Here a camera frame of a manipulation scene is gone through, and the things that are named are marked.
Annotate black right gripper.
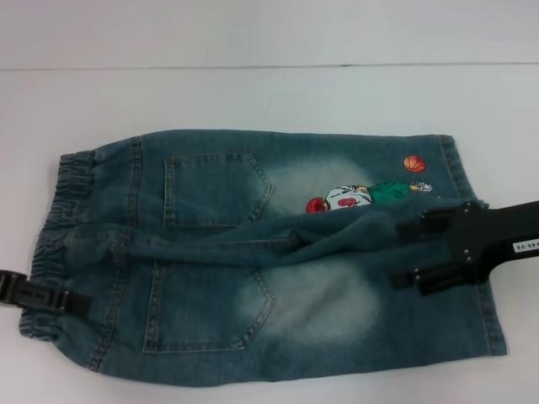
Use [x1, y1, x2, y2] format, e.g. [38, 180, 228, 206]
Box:
[390, 199, 539, 296]

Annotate blue denim shorts with cartoon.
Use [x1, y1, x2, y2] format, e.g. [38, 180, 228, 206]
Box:
[16, 133, 509, 354]

